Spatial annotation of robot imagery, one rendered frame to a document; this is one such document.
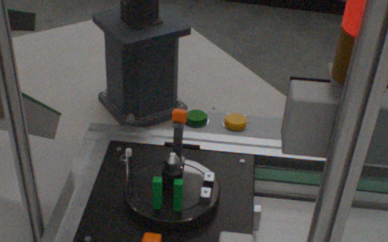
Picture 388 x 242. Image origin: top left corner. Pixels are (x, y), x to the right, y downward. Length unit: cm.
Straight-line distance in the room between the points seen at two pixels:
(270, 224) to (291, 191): 8
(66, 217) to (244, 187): 27
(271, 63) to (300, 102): 265
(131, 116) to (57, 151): 16
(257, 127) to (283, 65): 222
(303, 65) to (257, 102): 199
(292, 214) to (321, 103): 37
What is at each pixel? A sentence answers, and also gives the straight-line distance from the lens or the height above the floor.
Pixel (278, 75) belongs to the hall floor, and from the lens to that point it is 310.
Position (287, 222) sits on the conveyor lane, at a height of 92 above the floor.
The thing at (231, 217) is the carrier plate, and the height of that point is 97.
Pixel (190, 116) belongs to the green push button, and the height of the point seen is 97.
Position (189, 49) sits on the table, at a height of 86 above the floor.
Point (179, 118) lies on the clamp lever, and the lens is 82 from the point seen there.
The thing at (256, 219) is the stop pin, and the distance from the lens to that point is 83.
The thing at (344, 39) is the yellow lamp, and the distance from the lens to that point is 53.
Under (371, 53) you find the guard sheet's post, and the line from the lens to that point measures 50.
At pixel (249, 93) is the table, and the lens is 128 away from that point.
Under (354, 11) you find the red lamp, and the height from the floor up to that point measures 133.
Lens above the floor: 153
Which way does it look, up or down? 38 degrees down
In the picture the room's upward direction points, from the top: 1 degrees clockwise
